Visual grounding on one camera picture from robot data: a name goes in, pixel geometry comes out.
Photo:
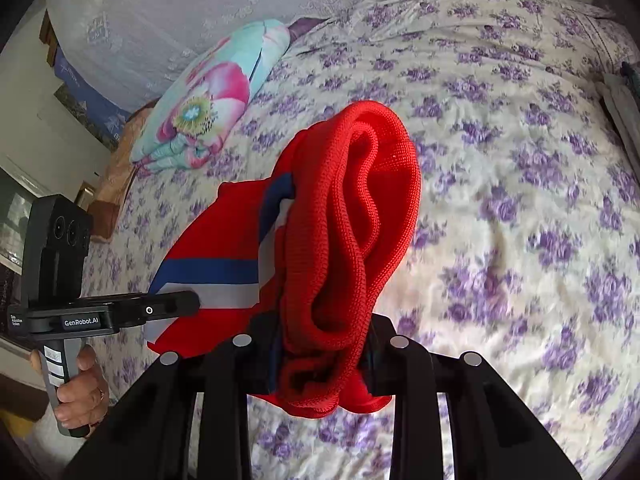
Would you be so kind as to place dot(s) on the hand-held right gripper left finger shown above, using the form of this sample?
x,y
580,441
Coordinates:
x,y
255,350

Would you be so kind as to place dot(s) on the blue patterned cloth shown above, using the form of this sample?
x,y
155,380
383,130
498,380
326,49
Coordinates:
x,y
75,72

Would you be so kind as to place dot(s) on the purple floral bed sheet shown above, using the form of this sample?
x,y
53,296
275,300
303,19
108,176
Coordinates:
x,y
500,185

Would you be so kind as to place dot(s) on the red pants with blue stripes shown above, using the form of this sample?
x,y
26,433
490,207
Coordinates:
x,y
350,210

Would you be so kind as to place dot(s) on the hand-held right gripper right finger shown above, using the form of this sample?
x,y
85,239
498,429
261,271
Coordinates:
x,y
387,360

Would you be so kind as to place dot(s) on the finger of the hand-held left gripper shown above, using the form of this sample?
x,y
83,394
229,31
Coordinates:
x,y
165,306

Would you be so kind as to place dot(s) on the person's left hand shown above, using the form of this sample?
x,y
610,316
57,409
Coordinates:
x,y
82,390

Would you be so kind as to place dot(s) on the dark purple pillow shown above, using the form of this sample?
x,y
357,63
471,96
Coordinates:
x,y
305,27

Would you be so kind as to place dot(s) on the grey folded cloth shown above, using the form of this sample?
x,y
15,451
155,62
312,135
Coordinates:
x,y
622,105

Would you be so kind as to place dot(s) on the teal pink floral folded quilt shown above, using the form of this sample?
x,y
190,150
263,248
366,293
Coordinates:
x,y
210,100

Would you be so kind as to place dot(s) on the white lace cover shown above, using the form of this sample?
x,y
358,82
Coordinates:
x,y
175,20

